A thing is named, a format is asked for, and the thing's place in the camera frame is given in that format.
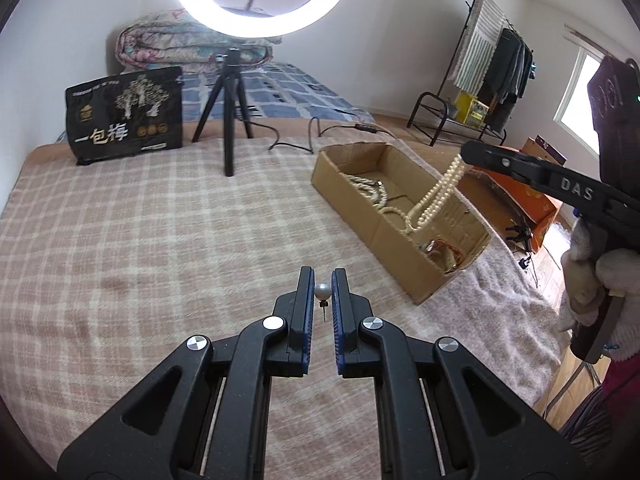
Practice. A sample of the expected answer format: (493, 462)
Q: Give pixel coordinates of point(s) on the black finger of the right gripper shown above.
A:
(563, 184)

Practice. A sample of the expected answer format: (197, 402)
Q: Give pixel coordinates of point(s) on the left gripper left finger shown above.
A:
(202, 413)

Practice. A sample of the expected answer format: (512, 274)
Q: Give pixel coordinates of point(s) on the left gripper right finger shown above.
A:
(442, 414)

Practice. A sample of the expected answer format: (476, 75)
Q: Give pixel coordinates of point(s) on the brown strap wristwatch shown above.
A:
(447, 257)

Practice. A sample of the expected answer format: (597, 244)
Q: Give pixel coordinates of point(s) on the small pearl earring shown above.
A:
(323, 293)

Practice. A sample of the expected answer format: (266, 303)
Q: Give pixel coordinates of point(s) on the right gloved hand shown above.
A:
(587, 276)

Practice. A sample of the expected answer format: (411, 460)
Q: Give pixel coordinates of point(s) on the orange cloth covered table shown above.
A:
(538, 208)

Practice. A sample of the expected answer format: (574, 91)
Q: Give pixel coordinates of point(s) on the window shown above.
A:
(574, 113)

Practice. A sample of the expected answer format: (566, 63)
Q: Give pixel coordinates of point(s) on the boxes on orange table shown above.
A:
(540, 148)

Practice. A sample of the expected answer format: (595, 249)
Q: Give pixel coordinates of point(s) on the dark hanging clothes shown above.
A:
(505, 81)

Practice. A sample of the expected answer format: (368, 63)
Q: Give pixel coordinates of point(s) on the yellow box on rack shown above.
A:
(471, 111)

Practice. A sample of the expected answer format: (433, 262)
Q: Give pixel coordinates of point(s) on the striped hanging towel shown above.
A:
(478, 45)

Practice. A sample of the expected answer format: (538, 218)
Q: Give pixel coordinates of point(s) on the brown cardboard box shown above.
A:
(396, 206)

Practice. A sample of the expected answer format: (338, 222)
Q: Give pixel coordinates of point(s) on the black clothes rack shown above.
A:
(433, 112)

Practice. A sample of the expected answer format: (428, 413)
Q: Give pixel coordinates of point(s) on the blue checkered mattress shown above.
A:
(274, 90)

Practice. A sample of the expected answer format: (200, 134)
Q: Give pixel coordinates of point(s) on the black tripod stand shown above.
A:
(230, 85)

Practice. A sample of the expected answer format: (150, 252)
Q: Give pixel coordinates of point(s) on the folded floral quilt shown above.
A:
(174, 38)

